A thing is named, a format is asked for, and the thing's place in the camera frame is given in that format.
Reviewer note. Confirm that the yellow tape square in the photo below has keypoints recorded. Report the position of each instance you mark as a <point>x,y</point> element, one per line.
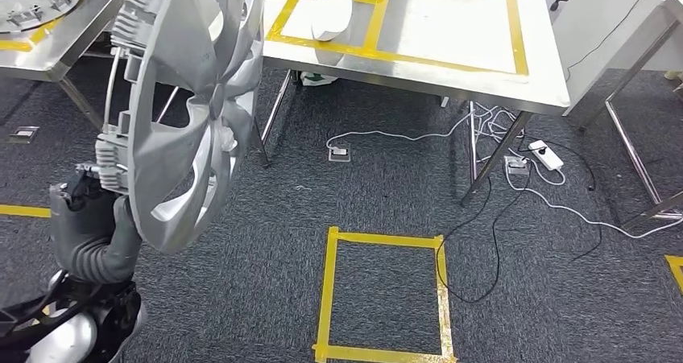
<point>326,296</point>

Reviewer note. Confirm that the steel workbench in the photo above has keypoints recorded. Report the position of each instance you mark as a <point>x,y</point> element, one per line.
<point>448,30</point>

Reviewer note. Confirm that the white desk steel legs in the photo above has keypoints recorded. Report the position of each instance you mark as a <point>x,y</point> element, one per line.
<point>613,30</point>

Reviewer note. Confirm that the metal floor socket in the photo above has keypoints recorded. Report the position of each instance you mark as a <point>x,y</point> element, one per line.
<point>516,166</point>
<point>24,134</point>
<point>339,152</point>

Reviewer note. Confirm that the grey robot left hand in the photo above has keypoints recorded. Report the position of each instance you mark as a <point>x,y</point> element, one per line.
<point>80,222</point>

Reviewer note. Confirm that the white green bag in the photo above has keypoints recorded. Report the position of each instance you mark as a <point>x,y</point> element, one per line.
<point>317,78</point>

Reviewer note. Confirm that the steel table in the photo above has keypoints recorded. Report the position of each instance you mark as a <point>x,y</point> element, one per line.
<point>74,40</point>

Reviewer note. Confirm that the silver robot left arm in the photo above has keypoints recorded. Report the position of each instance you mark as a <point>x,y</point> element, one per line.
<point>101,269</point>

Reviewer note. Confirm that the yellow tape strip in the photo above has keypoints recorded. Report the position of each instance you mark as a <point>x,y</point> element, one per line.
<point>16,46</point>
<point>24,211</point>
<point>676,275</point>

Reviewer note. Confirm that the white curved plastic part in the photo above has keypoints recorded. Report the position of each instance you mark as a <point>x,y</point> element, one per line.
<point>333,14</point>

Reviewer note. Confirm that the grey plastic hubcap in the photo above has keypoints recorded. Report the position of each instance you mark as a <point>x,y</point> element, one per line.
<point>32,0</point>
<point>181,62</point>

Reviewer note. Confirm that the white power strip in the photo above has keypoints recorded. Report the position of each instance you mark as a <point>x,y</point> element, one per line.
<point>545,155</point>

